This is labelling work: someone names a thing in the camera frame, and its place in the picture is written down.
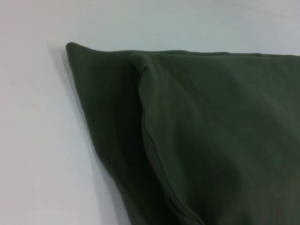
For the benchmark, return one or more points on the dark green FREE! t-shirt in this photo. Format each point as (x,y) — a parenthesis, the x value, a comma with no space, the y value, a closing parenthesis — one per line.
(211,129)

